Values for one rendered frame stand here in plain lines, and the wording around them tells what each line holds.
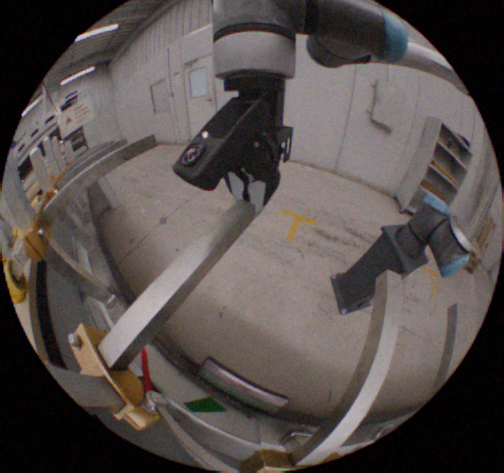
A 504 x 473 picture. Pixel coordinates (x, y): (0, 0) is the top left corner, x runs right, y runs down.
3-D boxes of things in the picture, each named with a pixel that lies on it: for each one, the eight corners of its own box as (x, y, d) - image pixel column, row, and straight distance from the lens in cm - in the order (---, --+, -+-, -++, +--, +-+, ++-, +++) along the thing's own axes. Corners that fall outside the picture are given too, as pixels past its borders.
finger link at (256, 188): (277, 208, 29) (283, 165, 24) (263, 228, 25) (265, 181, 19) (263, 203, 30) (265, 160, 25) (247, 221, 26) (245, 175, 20)
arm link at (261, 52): (274, 25, 15) (191, 50, 21) (274, 75, 14) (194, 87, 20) (305, 53, 23) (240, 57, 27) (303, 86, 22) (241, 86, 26)
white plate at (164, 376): (148, 336, 37) (114, 328, 29) (259, 417, 34) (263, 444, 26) (146, 338, 37) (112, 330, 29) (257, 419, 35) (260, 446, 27)
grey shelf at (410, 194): (393, 197, 305) (426, 114, 293) (426, 216, 355) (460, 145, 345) (399, 213, 269) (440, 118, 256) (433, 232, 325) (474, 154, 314)
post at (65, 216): (106, 255, 70) (39, 145, 61) (108, 259, 67) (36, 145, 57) (101, 260, 71) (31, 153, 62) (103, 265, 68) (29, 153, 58)
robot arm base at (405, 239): (389, 230, 84) (400, 215, 79) (407, 228, 99) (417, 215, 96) (408, 263, 79) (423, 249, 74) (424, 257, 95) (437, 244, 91)
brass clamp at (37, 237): (56, 214, 43) (46, 196, 42) (51, 246, 31) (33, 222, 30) (42, 232, 45) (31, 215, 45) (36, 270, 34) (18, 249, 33)
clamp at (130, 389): (107, 331, 27) (81, 322, 24) (172, 409, 23) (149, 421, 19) (92, 351, 31) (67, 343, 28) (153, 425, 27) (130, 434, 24)
